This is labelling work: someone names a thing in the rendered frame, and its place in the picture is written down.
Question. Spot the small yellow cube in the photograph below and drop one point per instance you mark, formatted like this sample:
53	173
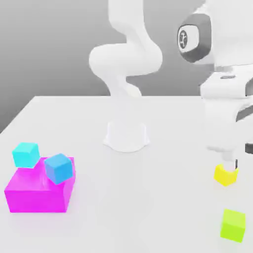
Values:
224	177

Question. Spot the small cyan cube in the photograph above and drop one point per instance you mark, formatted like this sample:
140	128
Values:
25	156

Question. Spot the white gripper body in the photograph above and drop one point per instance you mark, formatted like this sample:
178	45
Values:
219	126

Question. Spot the small blue cube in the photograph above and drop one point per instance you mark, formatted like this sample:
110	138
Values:
58	169

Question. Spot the large magenta box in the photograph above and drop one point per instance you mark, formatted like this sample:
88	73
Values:
35	195

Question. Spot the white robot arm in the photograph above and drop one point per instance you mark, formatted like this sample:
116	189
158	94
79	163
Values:
126	55

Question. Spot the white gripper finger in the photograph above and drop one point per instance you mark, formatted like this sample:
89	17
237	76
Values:
236	164
228	160

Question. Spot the small lime green cube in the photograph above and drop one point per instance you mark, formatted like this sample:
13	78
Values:
233	226

